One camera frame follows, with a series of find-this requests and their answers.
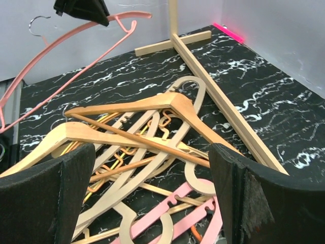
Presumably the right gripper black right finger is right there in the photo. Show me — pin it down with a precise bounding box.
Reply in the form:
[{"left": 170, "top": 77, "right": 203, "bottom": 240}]
[{"left": 208, "top": 143, "right": 324, "bottom": 243}]

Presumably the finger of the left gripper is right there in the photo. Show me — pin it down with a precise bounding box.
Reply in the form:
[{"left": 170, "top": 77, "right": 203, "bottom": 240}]
[{"left": 53, "top": 0, "right": 110, "bottom": 26}]

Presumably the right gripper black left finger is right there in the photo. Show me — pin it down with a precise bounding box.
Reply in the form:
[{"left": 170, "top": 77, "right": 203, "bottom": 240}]
[{"left": 1, "top": 143, "right": 95, "bottom": 243}]

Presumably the pink curved wire hanger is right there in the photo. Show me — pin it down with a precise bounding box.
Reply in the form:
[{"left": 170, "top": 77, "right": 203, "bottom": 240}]
[{"left": 1, "top": 11, "right": 152, "bottom": 133}]

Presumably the wooden hanger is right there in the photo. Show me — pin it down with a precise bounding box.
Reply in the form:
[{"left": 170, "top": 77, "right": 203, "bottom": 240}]
[
  {"left": 64, "top": 92, "right": 244, "bottom": 170},
  {"left": 1, "top": 122, "right": 209, "bottom": 177}
]

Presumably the pink flat plastic hanger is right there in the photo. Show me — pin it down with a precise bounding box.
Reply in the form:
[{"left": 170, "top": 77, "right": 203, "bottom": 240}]
[{"left": 109, "top": 179, "right": 224, "bottom": 244}]

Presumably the orange plastic curved hanger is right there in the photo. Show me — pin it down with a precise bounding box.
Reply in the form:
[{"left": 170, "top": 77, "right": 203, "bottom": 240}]
[{"left": 83, "top": 108, "right": 176, "bottom": 203}]

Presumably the beige flat plastic hanger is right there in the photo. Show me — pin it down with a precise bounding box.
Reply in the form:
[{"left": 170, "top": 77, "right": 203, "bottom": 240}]
[{"left": 72, "top": 76, "right": 206, "bottom": 240}]

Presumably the pink tape strip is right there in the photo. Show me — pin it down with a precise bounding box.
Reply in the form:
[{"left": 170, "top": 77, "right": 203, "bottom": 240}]
[{"left": 213, "top": 22, "right": 244, "bottom": 44}]

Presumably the wooden garment rack frame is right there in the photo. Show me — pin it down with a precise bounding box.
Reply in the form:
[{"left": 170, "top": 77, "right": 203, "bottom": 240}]
[{"left": 135, "top": 1, "right": 287, "bottom": 174}]

